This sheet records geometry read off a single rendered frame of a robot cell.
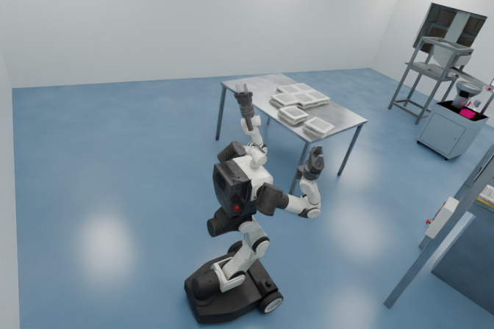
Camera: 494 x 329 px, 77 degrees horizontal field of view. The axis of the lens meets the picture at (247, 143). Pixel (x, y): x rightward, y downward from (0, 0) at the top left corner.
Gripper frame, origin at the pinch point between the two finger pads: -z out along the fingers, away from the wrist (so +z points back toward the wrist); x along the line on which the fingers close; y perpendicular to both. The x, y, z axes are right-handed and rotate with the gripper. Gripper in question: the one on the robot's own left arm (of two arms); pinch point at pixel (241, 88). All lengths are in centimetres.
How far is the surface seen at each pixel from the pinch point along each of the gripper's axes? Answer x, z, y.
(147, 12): -305, -43, -239
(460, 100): 131, 192, -395
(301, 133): -15, 93, -106
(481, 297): 145, 240, -76
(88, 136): -274, 71, -39
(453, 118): 123, 210, -365
